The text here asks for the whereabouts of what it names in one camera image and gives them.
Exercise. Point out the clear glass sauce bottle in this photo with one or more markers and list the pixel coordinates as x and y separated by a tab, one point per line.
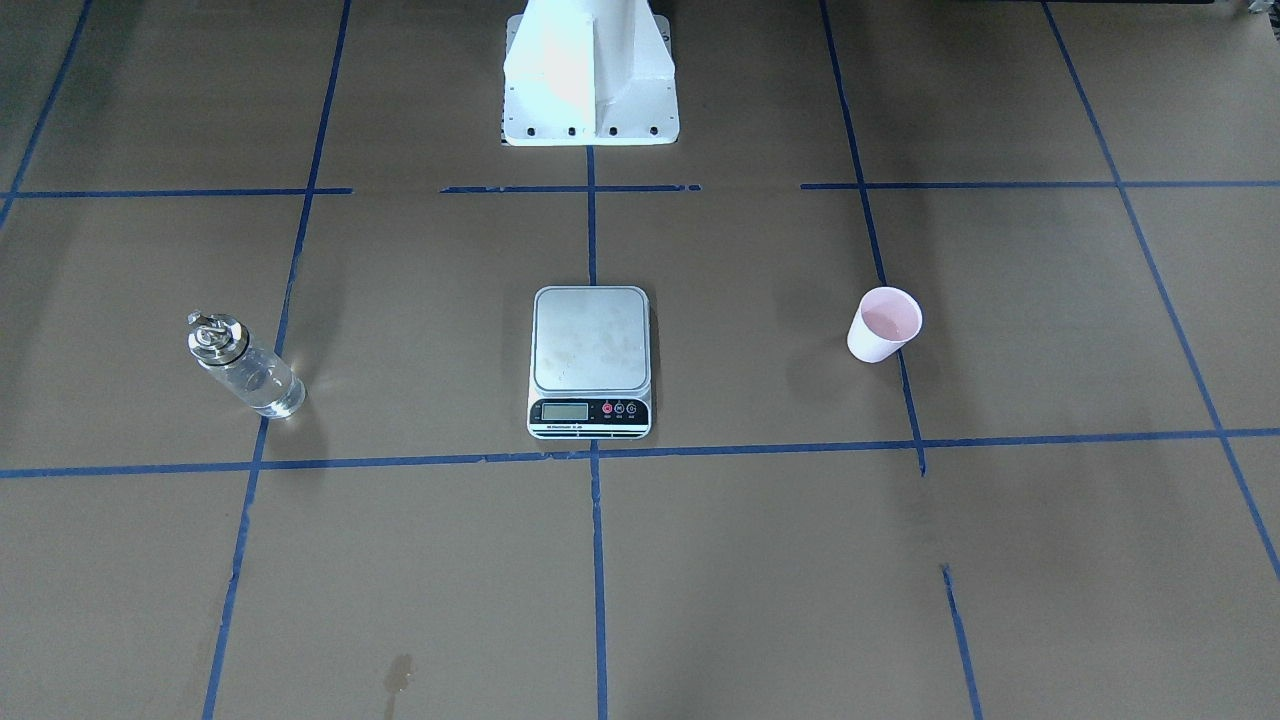
230	353

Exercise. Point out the digital kitchen scale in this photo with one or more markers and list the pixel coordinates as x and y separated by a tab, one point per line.
590	373

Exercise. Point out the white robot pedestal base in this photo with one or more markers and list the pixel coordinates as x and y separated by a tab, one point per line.
589	73

